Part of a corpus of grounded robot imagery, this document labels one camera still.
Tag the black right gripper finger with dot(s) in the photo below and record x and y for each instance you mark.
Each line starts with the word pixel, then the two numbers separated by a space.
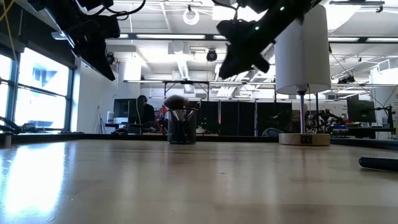
pixel 239 63

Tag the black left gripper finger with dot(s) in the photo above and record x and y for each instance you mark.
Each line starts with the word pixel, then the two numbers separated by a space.
pixel 101 63

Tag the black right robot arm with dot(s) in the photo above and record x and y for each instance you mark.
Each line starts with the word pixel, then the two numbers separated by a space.
pixel 286 12

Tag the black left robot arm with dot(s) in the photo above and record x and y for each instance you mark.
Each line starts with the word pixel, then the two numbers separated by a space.
pixel 56 14

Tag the black background robot arm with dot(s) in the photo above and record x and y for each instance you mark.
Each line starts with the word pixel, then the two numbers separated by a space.
pixel 326 119

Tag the black ceiling spotlight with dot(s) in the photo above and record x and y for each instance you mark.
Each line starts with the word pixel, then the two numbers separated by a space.
pixel 110 58
pixel 211 55

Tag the black computer monitor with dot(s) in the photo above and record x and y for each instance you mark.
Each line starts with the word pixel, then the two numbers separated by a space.
pixel 360 110
pixel 124 109

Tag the table lamp with white shade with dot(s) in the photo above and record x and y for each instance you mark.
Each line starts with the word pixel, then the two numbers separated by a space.
pixel 303 49

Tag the black partition panels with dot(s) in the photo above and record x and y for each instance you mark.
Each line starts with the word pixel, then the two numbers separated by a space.
pixel 242 118

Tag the person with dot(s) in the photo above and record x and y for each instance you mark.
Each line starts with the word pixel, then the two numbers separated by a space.
pixel 146 113

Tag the black mesh brush cup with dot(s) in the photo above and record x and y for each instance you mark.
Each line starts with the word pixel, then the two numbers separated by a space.
pixel 182 127

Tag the black fan-tip makeup brush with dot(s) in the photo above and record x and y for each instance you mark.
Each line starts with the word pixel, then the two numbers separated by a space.
pixel 381 164

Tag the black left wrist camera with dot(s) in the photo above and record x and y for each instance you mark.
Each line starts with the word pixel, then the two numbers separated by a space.
pixel 109 28

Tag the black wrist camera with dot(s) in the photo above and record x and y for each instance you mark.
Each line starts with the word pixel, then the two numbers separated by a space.
pixel 109 28
pixel 231 28

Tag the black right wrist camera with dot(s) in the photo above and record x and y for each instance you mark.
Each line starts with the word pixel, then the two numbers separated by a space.
pixel 231 28

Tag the black overhead gantry frame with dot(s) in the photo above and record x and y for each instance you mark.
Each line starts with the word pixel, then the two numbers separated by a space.
pixel 199 82

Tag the black aluminium table frame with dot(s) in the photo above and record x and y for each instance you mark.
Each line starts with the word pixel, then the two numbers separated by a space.
pixel 233 138

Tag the black frame clamp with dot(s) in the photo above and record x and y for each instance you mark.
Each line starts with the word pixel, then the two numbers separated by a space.
pixel 272 132

